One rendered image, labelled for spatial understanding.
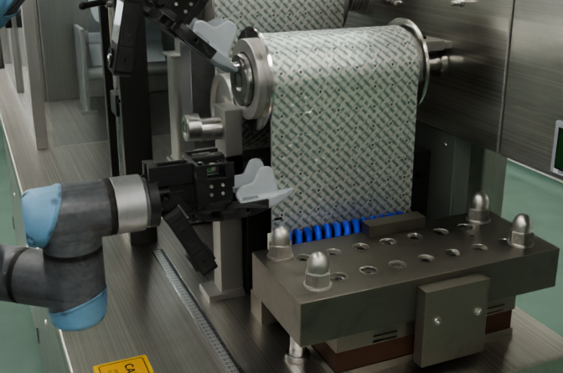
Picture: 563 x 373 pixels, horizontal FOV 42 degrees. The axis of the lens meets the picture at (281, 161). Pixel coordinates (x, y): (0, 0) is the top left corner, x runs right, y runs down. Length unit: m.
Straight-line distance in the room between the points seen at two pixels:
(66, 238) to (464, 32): 0.65
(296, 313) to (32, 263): 0.35
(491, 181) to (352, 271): 0.53
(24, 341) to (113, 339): 1.85
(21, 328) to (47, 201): 2.09
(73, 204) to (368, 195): 0.44
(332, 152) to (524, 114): 0.27
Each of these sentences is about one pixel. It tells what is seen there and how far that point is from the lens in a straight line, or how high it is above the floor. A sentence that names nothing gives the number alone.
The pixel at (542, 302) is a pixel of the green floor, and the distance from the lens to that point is 3.21.
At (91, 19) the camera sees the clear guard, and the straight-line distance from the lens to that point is 1.98.
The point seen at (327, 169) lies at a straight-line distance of 1.07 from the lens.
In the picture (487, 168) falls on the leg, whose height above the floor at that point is 1.03.
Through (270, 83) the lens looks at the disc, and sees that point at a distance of 0.99.
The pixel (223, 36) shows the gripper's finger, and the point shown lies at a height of 1.32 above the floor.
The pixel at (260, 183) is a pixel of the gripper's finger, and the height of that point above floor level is 1.12.
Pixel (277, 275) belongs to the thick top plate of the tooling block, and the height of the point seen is 1.03.
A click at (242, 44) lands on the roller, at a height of 1.30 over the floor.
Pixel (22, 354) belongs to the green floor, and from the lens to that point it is 2.86.
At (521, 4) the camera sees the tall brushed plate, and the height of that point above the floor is 1.36.
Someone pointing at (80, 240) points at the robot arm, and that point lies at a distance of 0.95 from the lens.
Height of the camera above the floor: 1.46
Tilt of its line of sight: 18 degrees down
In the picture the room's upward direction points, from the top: straight up
